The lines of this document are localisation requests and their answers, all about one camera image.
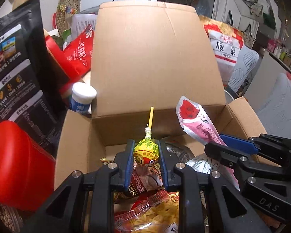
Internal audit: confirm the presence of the silver foil packet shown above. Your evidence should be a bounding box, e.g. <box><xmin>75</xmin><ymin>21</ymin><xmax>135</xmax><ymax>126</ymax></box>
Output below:
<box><xmin>165</xmin><ymin>142</ymin><xmax>196</xmax><ymax>165</ymax></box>

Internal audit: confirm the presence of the bag on wall hanger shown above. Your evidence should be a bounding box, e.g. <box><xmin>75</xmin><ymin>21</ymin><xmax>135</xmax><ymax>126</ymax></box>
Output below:
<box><xmin>242</xmin><ymin>0</ymin><xmax>269</xmax><ymax>17</ymax></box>

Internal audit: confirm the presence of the red plastic container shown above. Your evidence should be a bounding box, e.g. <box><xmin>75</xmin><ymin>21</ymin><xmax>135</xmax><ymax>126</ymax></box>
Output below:
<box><xmin>0</xmin><ymin>121</ymin><xmax>56</xmax><ymax>211</ymax></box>

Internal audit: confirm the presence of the red paper bag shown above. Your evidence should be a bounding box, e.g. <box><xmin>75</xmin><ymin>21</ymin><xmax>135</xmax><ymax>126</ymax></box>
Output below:
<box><xmin>45</xmin><ymin>35</ymin><xmax>71</xmax><ymax>85</ymax></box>

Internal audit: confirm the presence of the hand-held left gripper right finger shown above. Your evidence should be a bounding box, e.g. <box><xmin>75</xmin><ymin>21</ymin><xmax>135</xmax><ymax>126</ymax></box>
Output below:
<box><xmin>158</xmin><ymin>139</ymin><xmax>274</xmax><ymax>233</ymax></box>

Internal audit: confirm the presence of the black printed pouch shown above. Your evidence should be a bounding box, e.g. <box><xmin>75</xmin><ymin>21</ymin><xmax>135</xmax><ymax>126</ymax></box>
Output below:
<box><xmin>0</xmin><ymin>0</ymin><xmax>66</xmax><ymax>156</ymax></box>

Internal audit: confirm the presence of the row of bottles on shelf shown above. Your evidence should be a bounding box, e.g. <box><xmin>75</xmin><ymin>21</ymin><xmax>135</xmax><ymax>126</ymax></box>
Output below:
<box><xmin>267</xmin><ymin>19</ymin><xmax>291</xmax><ymax>73</ymax></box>

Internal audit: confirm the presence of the woven straw fan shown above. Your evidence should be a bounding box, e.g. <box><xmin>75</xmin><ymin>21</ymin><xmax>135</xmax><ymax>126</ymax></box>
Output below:
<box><xmin>56</xmin><ymin>0</ymin><xmax>81</xmax><ymax>36</ymax></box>

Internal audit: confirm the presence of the white patterned packet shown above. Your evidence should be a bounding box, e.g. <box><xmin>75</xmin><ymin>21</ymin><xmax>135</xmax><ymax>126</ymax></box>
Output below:
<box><xmin>185</xmin><ymin>154</ymin><xmax>227</xmax><ymax>175</ymax></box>

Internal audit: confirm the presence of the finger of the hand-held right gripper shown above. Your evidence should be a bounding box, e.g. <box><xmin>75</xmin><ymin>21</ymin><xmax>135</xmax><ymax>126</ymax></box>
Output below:
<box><xmin>204</xmin><ymin>142</ymin><xmax>282</xmax><ymax>182</ymax></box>
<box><xmin>219</xmin><ymin>133</ymin><xmax>288</xmax><ymax>159</ymax></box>

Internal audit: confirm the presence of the white printed packet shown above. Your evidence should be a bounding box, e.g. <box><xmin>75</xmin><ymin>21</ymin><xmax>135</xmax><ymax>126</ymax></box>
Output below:
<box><xmin>71</xmin><ymin>13</ymin><xmax>99</xmax><ymax>44</ymax></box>

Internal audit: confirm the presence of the large grey covered chair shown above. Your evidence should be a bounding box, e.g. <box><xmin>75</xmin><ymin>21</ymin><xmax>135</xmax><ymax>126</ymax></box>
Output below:
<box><xmin>256</xmin><ymin>73</ymin><xmax>291</xmax><ymax>141</ymax></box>

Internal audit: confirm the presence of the brown coffee packet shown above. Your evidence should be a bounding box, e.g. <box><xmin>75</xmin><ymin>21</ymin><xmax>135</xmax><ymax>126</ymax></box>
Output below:
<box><xmin>100</xmin><ymin>158</ymin><xmax>165</xmax><ymax>204</ymax></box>

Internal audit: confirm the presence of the red and white nut bag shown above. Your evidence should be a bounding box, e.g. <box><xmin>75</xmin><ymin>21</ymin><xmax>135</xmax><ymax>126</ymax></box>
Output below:
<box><xmin>199</xmin><ymin>15</ymin><xmax>245</xmax><ymax>88</ymax></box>

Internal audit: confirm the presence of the clear waffle packet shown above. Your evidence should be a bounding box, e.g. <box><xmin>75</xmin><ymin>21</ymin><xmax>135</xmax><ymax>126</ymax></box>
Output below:
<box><xmin>126</xmin><ymin>194</ymin><xmax>182</xmax><ymax>233</ymax></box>

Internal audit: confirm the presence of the long red snack packet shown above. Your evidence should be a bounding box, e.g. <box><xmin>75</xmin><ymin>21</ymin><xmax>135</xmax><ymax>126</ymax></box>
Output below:
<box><xmin>114</xmin><ymin>191</ymin><xmax>169</xmax><ymax>226</ymax></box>

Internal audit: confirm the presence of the red tea packet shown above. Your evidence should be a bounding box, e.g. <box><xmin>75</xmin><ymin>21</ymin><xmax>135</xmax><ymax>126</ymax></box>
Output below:
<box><xmin>63</xmin><ymin>24</ymin><xmax>95</xmax><ymax>77</ymax></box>

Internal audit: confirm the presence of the white bottle with blue label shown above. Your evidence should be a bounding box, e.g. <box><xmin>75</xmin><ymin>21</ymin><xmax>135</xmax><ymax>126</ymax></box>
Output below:
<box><xmin>69</xmin><ymin>83</ymin><xmax>97</xmax><ymax>116</ymax></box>

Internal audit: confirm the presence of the pink and silver packet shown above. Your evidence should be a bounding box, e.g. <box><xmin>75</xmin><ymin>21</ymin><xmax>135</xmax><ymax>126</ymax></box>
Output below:
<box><xmin>176</xmin><ymin>95</ymin><xmax>240</xmax><ymax>191</ymax></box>

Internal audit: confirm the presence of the brown cardboard box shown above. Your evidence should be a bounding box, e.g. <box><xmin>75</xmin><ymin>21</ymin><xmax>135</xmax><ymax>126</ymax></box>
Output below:
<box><xmin>54</xmin><ymin>0</ymin><xmax>279</xmax><ymax>233</ymax></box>

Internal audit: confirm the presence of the small grey covered chair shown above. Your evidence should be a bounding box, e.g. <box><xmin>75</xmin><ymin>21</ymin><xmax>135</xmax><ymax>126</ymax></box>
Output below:
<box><xmin>227</xmin><ymin>45</ymin><xmax>260</xmax><ymax>95</ymax></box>

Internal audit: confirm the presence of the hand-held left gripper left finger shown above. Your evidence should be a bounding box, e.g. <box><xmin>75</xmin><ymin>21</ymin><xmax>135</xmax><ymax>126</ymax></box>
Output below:
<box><xmin>23</xmin><ymin>139</ymin><xmax>136</xmax><ymax>233</ymax></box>

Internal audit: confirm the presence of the yellow lollipop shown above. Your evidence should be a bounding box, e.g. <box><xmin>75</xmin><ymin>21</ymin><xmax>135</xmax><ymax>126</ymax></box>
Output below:
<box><xmin>133</xmin><ymin>107</ymin><xmax>159</xmax><ymax>167</ymax></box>

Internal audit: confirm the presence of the group of clear plastic jars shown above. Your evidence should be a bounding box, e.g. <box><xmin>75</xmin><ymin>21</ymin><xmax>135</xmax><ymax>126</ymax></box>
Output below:
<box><xmin>0</xmin><ymin>196</ymin><xmax>27</xmax><ymax>233</ymax></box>

